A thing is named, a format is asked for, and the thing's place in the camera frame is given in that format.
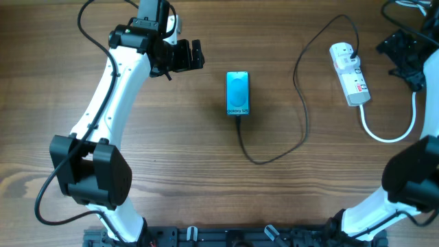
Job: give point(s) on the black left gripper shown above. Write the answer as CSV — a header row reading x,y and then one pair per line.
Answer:
x,y
184,63

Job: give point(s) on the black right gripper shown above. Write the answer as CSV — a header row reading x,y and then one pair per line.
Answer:
x,y
391,46

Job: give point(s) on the blue Samsung Galaxy smartphone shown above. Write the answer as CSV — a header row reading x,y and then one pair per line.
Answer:
x,y
237,93

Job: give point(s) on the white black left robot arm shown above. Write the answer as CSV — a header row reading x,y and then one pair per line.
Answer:
x,y
88,164

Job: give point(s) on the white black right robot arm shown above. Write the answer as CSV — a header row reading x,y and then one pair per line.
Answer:
x,y
409,185

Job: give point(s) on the white charger plug adapter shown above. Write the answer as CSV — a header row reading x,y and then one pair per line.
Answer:
x,y
345,64

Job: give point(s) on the white power strip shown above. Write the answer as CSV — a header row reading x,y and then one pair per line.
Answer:
x,y
353,84

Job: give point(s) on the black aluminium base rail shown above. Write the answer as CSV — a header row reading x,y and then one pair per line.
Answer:
x,y
170,236

